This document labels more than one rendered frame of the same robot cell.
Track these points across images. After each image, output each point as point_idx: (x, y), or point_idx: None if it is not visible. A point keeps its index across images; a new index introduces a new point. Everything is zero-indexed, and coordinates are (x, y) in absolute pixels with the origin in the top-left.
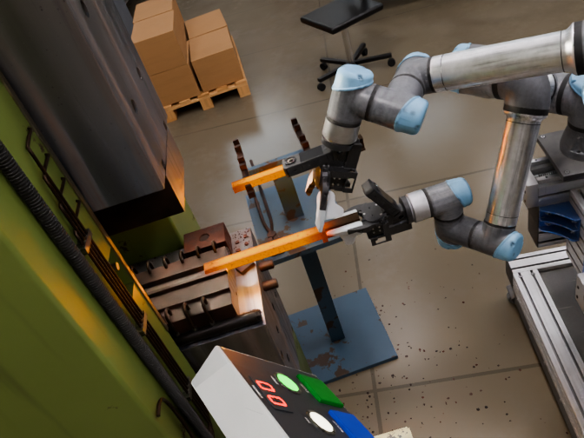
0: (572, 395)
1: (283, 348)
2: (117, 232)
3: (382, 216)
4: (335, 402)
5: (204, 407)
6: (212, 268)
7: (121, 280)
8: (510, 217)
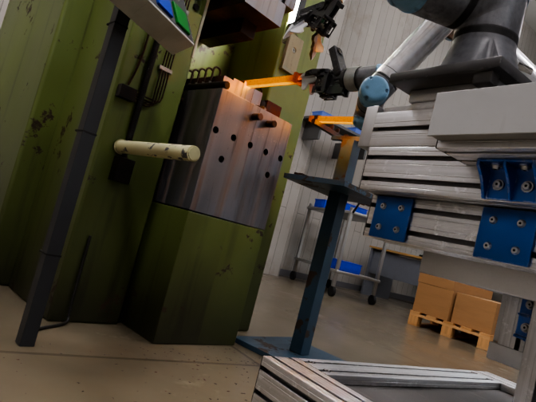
0: (349, 363)
1: (224, 147)
2: (221, 6)
3: (328, 68)
4: (175, 13)
5: (160, 95)
6: (242, 80)
7: (199, 13)
8: (387, 65)
